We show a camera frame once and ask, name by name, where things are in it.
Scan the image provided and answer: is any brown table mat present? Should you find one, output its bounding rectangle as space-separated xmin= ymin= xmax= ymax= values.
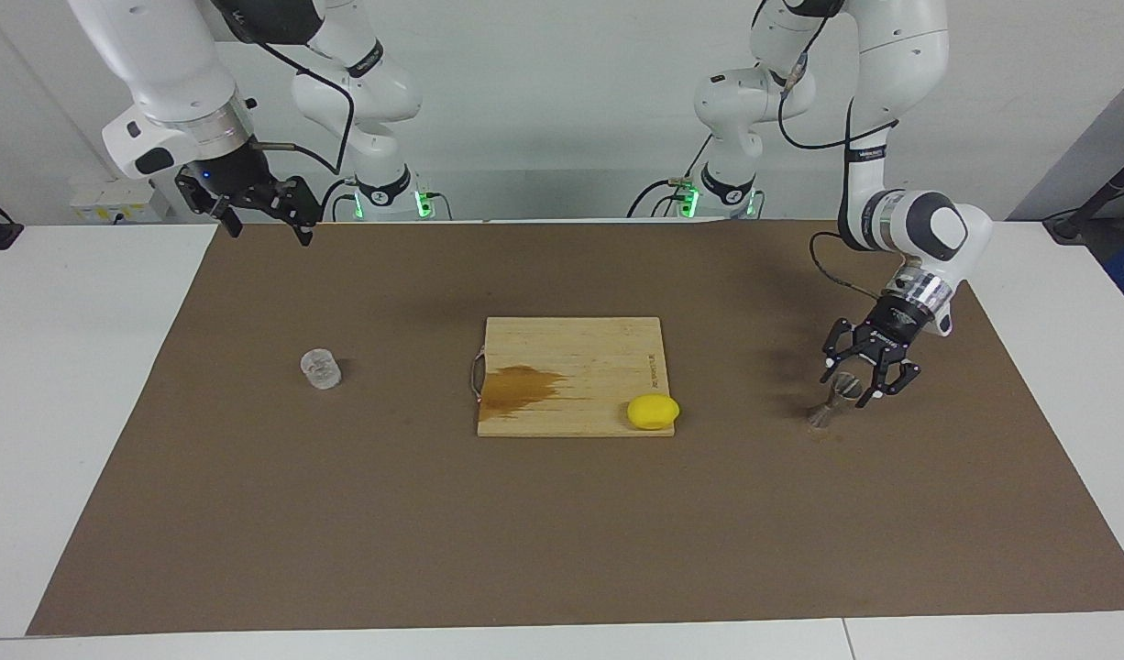
xmin=26 ymin=217 xmax=1124 ymax=636

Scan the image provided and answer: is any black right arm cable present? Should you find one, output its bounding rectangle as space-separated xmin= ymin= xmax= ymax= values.
xmin=241 ymin=27 xmax=357 ymax=177

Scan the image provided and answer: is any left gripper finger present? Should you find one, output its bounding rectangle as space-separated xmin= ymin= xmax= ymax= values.
xmin=820 ymin=318 xmax=861 ymax=384
xmin=859 ymin=357 xmax=923 ymax=410

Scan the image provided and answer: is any steel double jigger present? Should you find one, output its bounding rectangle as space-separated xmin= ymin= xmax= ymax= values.
xmin=807 ymin=371 xmax=861 ymax=432

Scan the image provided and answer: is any wooden cutting board, metal handle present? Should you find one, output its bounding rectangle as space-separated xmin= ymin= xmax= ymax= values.
xmin=471 ymin=316 xmax=676 ymax=438

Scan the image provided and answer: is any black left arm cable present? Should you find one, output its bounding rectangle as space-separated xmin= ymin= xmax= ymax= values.
xmin=775 ymin=0 xmax=902 ymax=303

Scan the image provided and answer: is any small clear glass cup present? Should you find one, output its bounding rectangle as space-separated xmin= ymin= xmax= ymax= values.
xmin=300 ymin=348 xmax=343 ymax=391

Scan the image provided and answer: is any black left base cable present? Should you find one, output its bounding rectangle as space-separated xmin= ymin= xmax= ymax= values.
xmin=626 ymin=136 xmax=714 ymax=219

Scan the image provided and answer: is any black base cable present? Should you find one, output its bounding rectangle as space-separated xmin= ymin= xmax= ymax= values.
xmin=318 ymin=178 xmax=358 ymax=222
xmin=626 ymin=136 xmax=714 ymax=219

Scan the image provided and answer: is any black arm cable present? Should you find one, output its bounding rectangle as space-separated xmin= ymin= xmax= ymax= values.
xmin=241 ymin=27 xmax=357 ymax=177
xmin=775 ymin=0 xmax=902 ymax=303

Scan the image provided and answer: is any yellow lemon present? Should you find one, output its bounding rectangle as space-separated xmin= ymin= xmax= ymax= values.
xmin=626 ymin=393 xmax=681 ymax=431

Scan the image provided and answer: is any black stand with pole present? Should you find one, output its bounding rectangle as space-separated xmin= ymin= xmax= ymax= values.
xmin=1043 ymin=147 xmax=1124 ymax=244

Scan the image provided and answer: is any black right base cable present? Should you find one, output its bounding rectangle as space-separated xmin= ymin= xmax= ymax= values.
xmin=318 ymin=178 xmax=358 ymax=222

